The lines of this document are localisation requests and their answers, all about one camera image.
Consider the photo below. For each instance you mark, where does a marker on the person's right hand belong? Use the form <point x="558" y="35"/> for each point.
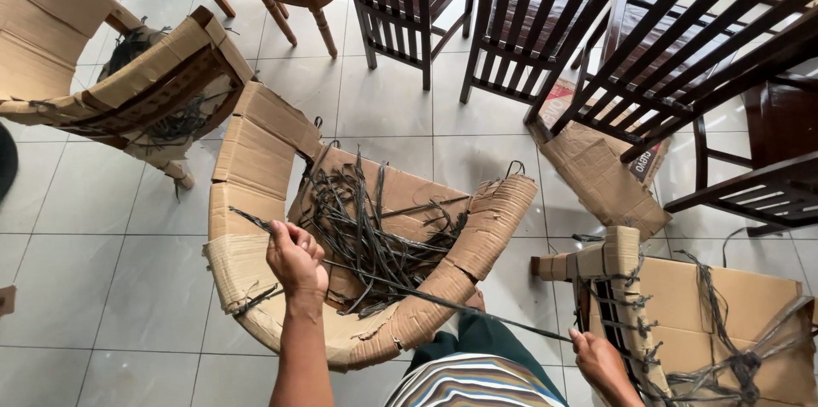
<point x="597" y="359"/>

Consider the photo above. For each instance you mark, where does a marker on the person's left hand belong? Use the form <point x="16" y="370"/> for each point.
<point x="297" y="266"/>

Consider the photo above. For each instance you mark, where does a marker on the person's right fingers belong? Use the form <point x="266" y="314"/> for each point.
<point x="580" y="338"/>

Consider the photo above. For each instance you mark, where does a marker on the person's left fingers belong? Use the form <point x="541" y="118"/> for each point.
<point x="305" y="244"/>

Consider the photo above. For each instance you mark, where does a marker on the person's green trousers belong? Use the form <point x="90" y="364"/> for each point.
<point x="485" y="343"/>

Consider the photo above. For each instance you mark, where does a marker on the person's foot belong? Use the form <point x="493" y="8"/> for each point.
<point x="476" y="300"/>

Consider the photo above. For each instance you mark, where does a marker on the person's striped shirt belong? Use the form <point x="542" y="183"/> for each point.
<point x="473" y="391"/>

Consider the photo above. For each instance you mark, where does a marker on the loose folded cardboard piece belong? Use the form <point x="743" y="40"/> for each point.
<point x="594" y="170"/>

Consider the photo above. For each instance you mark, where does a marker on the dark wooden slat-back chair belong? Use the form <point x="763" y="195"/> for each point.
<point x="524" y="17"/>
<point x="664" y="68"/>
<point x="409" y="4"/>
<point x="773" y="132"/>

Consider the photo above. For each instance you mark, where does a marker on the small cardboard scrap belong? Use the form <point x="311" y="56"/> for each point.
<point x="6" y="300"/>

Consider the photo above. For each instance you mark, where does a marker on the dark round object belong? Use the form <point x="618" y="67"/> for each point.
<point x="6" y="161"/>

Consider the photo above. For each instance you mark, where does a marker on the cardboard-wrapped chair with torn wrapping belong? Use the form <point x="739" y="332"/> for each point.
<point x="45" y="17"/>

